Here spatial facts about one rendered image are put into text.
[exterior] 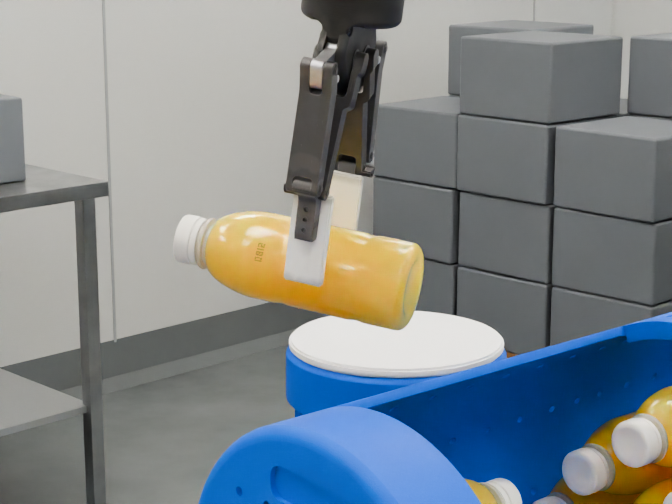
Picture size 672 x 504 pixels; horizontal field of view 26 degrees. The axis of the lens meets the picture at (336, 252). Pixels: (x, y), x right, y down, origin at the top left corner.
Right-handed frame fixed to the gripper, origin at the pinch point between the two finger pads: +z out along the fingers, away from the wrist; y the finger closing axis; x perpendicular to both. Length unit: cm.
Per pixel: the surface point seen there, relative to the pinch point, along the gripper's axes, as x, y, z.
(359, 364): -11, -56, 33
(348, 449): 9.8, 20.4, 7.4
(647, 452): 26.7, -8.2, 14.9
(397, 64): -120, -456, 70
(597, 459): 22.7, -12.1, 18.3
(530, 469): 16.5, -18.6, 23.8
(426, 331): -7, -73, 34
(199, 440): -118, -279, 164
